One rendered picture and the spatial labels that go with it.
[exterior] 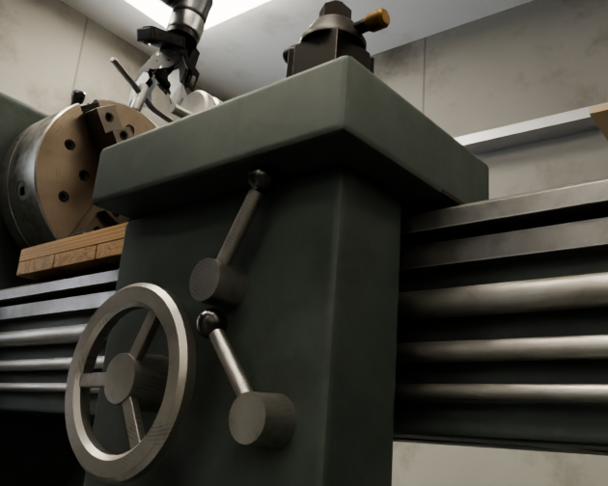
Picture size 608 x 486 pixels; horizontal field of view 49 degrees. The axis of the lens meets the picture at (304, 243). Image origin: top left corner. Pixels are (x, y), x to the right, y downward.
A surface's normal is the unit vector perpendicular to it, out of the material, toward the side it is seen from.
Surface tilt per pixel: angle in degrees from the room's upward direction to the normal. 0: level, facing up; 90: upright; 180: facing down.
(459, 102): 90
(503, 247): 90
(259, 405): 90
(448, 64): 90
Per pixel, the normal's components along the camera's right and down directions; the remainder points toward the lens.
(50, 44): 0.79, -0.12
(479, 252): -0.64, -0.27
